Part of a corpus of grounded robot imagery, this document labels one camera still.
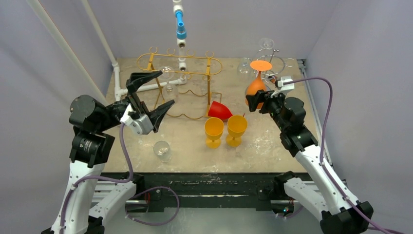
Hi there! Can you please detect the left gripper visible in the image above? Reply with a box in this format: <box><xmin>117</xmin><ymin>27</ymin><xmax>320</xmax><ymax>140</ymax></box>
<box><xmin>97</xmin><ymin>70</ymin><xmax>174</xmax><ymax>131</ymax></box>

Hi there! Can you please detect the orange plastic goblet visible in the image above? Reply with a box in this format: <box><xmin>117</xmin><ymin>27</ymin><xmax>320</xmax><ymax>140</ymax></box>
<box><xmin>245</xmin><ymin>60</ymin><xmax>272</xmax><ymax>95</ymax></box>

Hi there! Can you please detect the round clear wine glass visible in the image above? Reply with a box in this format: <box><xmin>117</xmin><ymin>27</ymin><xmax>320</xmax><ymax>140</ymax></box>
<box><xmin>159</xmin><ymin>66</ymin><xmax>178</xmax><ymax>103</ymax></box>

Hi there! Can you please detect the yellow plastic goblet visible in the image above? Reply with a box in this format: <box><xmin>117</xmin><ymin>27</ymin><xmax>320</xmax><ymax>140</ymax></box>
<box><xmin>225</xmin><ymin>115</ymin><xmax>248</xmax><ymax>147</ymax></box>
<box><xmin>204</xmin><ymin>117</ymin><xmax>224</xmax><ymax>149</ymax></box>

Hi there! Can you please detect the clear champagne flute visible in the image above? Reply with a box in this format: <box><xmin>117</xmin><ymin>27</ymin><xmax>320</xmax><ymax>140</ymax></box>
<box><xmin>237</xmin><ymin>58</ymin><xmax>252</xmax><ymax>79</ymax></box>

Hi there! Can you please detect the red plastic goblet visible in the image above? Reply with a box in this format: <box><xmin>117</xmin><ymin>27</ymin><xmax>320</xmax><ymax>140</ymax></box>
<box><xmin>207</xmin><ymin>101</ymin><xmax>234</xmax><ymax>122</ymax></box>

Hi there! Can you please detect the patterned clear goblet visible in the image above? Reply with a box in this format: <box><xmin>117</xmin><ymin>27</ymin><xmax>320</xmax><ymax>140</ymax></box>
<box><xmin>255</xmin><ymin>38</ymin><xmax>279</xmax><ymax>63</ymax></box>

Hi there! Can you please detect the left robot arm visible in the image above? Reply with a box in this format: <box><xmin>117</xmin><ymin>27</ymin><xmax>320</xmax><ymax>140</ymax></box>
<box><xmin>45</xmin><ymin>71</ymin><xmax>174</xmax><ymax>234</ymax></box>

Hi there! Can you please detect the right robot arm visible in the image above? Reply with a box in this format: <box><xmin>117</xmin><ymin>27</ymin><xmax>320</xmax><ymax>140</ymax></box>
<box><xmin>246</xmin><ymin>90</ymin><xmax>374</xmax><ymax>234</ymax></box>

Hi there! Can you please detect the chrome round glass rack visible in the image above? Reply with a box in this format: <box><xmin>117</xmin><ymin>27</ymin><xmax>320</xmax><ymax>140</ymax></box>
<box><xmin>245</xmin><ymin>49</ymin><xmax>295</xmax><ymax>95</ymax></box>

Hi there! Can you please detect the clear glass near front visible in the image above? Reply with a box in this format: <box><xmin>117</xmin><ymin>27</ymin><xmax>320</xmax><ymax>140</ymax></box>
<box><xmin>153</xmin><ymin>141</ymin><xmax>172</xmax><ymax>163</ymax></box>

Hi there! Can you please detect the blue pipe fitting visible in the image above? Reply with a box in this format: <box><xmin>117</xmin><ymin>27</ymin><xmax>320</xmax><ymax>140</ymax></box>
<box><xmin>175</xmin><ymin>10</ymin><xmax>187</xmax><ymax>39</ymax></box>

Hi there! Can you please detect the black mounting base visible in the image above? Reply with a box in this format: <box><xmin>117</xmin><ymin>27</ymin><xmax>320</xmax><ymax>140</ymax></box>
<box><xmin>103</xmin><ymin>172</ymin><xmax>310</xmax><ymax>214</ymax></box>

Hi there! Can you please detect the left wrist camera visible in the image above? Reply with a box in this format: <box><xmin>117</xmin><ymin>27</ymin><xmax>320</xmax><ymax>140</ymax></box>
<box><xmin>120</xmin><ymin>114</ymin><xmax>154</xmax><ymax>135</ymax></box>

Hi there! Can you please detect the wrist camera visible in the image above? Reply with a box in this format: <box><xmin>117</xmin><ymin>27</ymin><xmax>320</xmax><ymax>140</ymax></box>
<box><xmin>271</xmin><ymin>76</ymin><xmax>295</xmax><ymax>97</ymax></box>
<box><xmin>120</xmin><ymin>114</ymin><xmax>154</xmax><ymax>135</ymax></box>

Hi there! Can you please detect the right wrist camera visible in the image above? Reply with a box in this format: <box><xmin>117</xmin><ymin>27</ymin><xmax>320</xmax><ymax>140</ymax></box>
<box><xmin>271</xmin><ymin>76</ymin><xmax>295</xmax><ymax>97</ymax></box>

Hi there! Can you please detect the gold wire glass rack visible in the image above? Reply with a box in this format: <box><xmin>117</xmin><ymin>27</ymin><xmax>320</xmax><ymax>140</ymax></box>
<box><xmin>136</xmin><ymin>48</ymin><xmax>223</xmax><ymax>120</ymax></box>

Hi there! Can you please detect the white PVC pipe frame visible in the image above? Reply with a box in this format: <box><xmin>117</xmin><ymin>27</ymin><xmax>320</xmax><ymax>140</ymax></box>
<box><xmin>28</xmin><ymin>0</ymin><xmax>182</xmax><ymax>98</ymax></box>

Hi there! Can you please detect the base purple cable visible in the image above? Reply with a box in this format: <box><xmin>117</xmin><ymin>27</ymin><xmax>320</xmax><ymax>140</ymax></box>
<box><xmin>124</xmin><ymin>184</ymin><xmax>181</xmax><ymax>226</ymax></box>

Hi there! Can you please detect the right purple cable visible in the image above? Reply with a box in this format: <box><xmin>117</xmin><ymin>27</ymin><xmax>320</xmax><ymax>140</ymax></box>
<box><xmin>283</xmin><ymin>77</ymin><xmax>404</xmax><ymax>234</ymax></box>

